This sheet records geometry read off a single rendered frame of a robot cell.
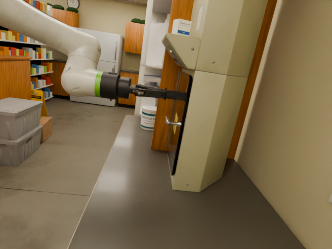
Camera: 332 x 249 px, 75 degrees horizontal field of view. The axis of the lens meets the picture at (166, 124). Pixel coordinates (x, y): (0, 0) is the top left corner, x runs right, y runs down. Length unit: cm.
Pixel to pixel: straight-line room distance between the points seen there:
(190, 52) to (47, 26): 46
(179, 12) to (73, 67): 58
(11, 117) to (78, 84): 205
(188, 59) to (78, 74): 37
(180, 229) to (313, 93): 65
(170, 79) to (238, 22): 47
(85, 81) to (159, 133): 56
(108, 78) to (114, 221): 45
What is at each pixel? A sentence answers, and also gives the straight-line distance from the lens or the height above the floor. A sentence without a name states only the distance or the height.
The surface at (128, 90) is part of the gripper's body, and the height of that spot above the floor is 131.
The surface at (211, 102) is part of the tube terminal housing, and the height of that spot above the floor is 131.
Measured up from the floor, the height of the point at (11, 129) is 46.
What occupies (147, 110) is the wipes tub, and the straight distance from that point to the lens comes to 146.
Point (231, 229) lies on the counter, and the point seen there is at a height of 94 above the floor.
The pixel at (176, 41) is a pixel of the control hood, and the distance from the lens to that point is 74.
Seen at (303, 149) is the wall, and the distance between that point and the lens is 92.
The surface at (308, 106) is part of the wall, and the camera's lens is 94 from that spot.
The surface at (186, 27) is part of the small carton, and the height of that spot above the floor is 155.
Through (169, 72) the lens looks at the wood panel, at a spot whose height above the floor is 137.
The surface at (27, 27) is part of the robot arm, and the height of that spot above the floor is 145.
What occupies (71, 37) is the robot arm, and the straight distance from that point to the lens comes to 83.
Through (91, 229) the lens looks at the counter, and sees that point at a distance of 71.
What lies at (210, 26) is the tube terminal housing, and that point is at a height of 155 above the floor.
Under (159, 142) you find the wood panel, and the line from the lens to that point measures 120.
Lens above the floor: 143
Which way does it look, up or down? 17 degrees down
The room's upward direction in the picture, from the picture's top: 9 degrees clockwise
